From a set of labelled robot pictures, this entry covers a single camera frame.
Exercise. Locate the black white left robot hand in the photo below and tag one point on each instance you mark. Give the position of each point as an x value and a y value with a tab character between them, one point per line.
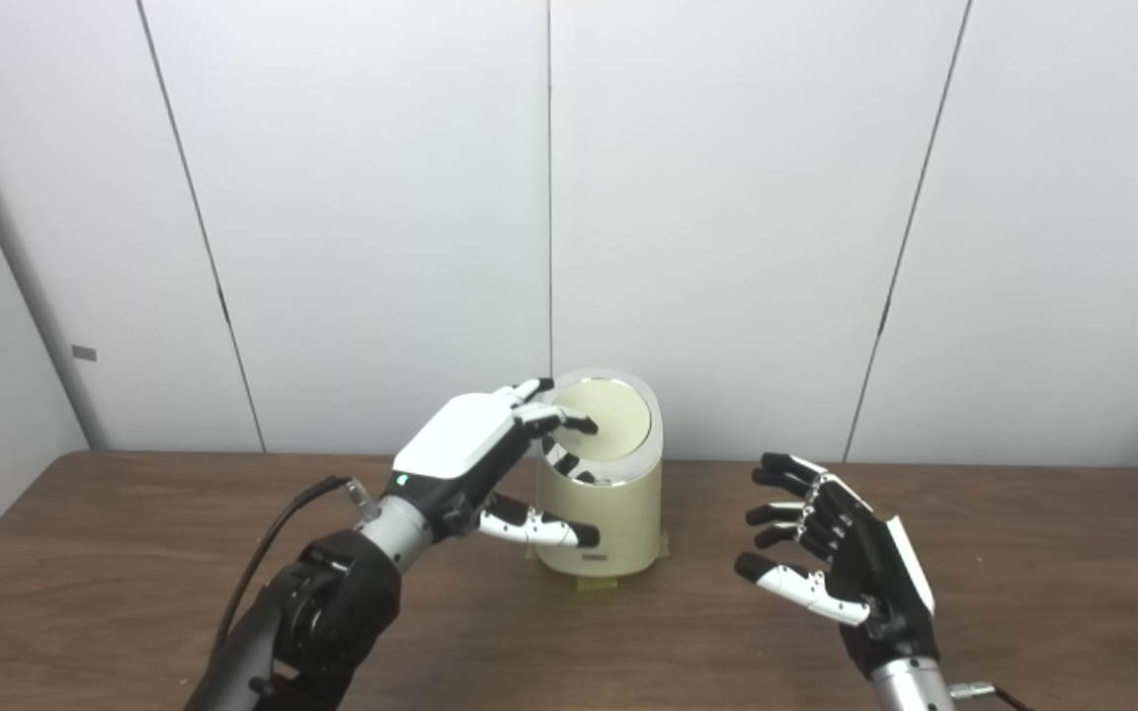
460	444

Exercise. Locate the cream-colored cylindrical bin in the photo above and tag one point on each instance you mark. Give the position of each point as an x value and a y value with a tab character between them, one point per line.
618	513

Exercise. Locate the small grey wall label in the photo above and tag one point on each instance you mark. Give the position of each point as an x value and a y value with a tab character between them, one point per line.
84	354

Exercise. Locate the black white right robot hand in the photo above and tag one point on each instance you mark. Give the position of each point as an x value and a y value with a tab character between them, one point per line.
865	573

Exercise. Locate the round cream bin lid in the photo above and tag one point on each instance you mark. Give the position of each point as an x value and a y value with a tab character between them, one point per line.
618	425

